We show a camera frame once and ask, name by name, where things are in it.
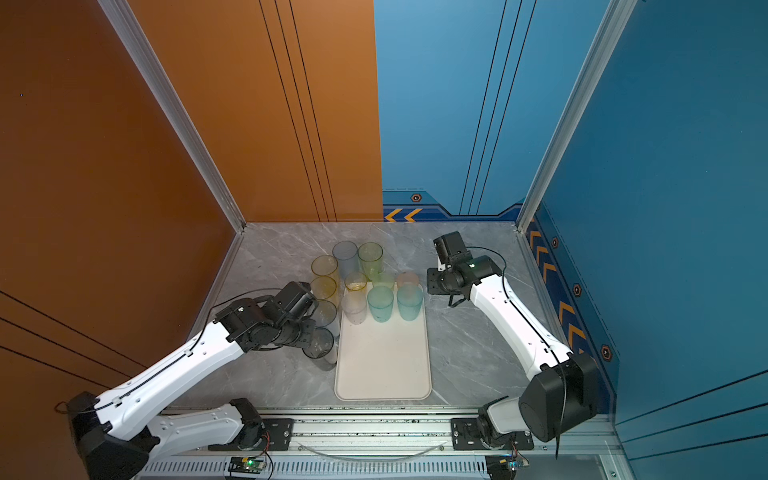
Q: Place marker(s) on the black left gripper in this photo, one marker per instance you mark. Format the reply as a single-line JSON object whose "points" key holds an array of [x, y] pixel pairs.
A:
{"points": [[310, 329]]}

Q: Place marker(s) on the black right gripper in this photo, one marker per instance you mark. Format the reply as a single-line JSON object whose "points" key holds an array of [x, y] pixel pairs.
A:
{"points": [[432, 286]]}

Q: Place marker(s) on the tall blue glass front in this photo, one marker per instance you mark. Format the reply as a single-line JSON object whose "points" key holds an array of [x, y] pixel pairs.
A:
{"points": [[326, 316]]}

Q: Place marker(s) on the tall blue glass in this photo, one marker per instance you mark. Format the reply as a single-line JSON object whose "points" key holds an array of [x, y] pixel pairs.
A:
{"points": [[346, 254], [326, 316]]}

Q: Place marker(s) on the tall yellow glass front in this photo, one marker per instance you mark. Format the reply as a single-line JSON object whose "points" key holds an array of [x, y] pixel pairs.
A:
{"points": [[325, 288]]}

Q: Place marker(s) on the tall yellow glass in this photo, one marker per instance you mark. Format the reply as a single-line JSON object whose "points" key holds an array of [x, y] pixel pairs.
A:
{"points": [[326, 265], [325, 288]]}

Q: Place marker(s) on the tall dark grey glass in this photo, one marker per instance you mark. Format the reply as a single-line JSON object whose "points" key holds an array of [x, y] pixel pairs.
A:
{"points": [[322, 349]]}

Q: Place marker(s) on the small pink glass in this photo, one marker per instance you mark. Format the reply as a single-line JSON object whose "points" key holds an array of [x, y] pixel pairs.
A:
{"points": [[407, 278]]}

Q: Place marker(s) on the teal glass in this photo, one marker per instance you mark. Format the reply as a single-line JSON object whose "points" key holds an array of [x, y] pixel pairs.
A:
{"points": [[410, 300], [380, 302]]}

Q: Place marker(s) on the small green glass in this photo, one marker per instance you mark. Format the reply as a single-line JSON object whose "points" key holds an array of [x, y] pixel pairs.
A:
{"points": [[384, 279]]}

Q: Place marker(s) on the teal glass front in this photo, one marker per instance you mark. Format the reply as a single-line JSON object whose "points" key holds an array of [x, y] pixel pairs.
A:
{"points": [[380, 302]]}

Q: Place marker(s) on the tall green glass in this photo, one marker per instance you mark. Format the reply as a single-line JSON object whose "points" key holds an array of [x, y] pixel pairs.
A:
{"points": [[370, 255]]}

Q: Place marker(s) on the small yellow glass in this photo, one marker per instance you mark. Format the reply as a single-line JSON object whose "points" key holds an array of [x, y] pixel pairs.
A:
{"points": [[356, 282]]}

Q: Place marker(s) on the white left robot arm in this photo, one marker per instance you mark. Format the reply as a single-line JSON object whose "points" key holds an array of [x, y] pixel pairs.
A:
{"points": [[118, 432]]}

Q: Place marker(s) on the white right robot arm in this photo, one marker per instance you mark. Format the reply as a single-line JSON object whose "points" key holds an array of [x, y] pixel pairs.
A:
{"points": [[563, 388]]}

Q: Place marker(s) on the cream plastic tray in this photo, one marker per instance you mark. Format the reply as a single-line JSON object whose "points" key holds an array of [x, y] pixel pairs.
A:
{"points": [[384, 361]]}

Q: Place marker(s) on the tall yellow glass rear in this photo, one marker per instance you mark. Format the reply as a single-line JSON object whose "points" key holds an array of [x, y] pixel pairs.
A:
{"points": [[326, 265]]}

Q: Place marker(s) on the tall blue glass rear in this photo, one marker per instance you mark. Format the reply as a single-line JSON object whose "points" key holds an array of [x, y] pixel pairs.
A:
{"points": [[346, 254]]}

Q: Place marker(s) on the left circuit board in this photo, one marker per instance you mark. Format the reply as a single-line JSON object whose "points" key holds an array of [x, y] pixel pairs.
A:
{"points": [[248, 467]]}

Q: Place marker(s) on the circuit board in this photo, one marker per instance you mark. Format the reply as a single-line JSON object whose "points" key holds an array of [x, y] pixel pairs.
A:
{"points": [[505, 467], [248, 467]]}

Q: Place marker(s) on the right circuit board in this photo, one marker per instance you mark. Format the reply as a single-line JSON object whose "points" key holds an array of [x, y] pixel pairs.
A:
{"points": [[505, 467]]}

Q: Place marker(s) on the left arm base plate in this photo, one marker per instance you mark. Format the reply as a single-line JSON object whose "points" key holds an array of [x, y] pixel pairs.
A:
{"points": [[271, 434]]}

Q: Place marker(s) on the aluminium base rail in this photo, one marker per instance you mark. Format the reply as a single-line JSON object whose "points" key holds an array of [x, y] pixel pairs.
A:
{"points": [[402, 443]]}

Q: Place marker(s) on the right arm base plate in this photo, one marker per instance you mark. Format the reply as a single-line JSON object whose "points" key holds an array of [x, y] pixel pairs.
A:
{"points": [[475, 433]]}

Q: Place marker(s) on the aluminium corner post right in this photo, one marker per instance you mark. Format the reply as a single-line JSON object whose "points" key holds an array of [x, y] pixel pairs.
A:
{"points": [[600, 52]]}

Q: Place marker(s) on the aluminium corner post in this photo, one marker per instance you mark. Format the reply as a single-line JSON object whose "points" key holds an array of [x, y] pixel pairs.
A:
{"points": [[600, 52], [127, 27]]}

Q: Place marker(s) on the aluminium corner post left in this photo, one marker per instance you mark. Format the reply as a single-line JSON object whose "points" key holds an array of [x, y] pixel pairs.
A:
{"points": [[127, 27]]}

